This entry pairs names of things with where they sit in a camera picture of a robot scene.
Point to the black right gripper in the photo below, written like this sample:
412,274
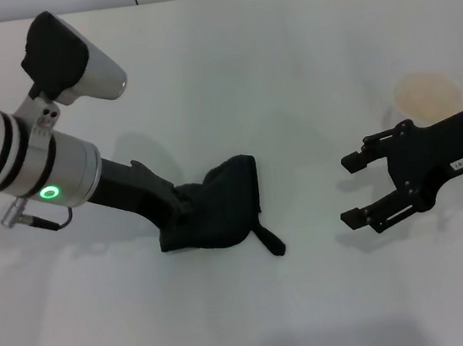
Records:
434,159

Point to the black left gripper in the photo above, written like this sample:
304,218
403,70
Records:
135,190

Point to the dark blue rag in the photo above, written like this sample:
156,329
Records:
223,208

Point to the white paper cup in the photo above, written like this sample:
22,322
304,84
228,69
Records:
426,96

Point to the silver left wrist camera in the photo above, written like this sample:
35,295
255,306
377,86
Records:
71,61

